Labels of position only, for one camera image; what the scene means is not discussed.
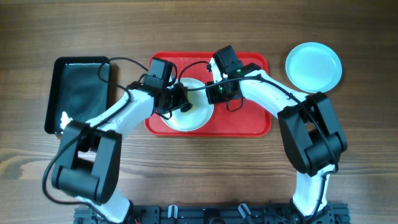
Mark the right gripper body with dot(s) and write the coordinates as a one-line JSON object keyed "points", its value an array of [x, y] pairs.
{"points": [[218, 94]]}

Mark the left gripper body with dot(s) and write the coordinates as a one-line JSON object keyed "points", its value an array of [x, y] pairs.
{"points": [[173, 99]]}

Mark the yellow green sponge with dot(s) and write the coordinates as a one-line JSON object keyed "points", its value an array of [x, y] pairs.
{"points": [[186, 107]]}

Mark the white plate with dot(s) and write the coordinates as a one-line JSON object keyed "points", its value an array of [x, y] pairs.
{"points": [[197, 116]]}

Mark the teal plate top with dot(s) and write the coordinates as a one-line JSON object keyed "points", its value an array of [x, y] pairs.
{"points": [[313, 67]]}

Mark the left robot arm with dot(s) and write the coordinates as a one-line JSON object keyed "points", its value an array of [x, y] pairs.
{"points": [[87, 163]]}

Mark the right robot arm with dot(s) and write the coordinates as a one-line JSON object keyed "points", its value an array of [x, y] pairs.
{"points": [[311, 133]]}

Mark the red plastic tray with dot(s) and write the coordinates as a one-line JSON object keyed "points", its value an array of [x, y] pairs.
{"points": [[250, 121]]}

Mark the black water tray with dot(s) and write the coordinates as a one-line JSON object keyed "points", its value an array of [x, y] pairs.
{"points": [[78, 91]]}

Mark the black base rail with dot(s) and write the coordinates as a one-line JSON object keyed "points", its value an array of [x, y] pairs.
{"points": [[262, 214]]}

